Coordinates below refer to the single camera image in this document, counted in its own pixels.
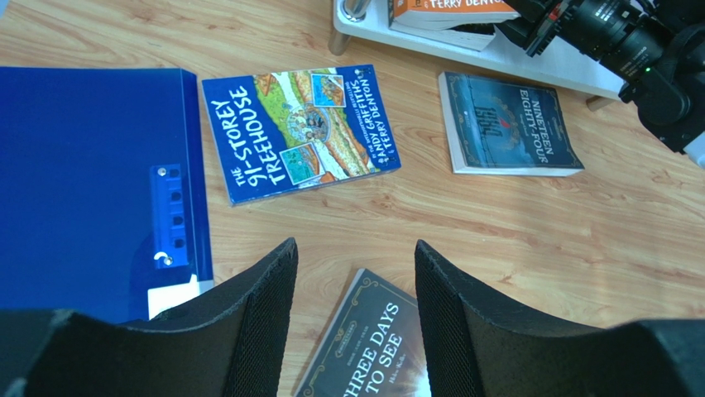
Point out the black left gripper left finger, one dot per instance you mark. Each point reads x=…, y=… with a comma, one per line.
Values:
x=228, y=341

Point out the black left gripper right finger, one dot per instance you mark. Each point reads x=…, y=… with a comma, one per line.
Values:
x=481, y=342

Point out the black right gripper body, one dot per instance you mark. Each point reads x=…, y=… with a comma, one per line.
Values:
x=617, y=35

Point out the dark three days book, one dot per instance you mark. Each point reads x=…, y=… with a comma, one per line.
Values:
x=372, y=347

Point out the orange treehouse book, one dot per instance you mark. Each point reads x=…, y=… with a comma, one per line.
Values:
x=438, y=15

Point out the dark nineteen eighty-four book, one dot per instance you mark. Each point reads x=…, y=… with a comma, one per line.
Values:
x=497, y=127

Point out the blue clip file folder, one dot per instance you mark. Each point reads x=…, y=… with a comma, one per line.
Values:
x=103, y=193

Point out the blue 91-storey treehouse book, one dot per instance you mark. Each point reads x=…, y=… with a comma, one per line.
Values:
x=280, y=133

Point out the white two-tier shelf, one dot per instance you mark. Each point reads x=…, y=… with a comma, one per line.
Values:
x=560, y=64

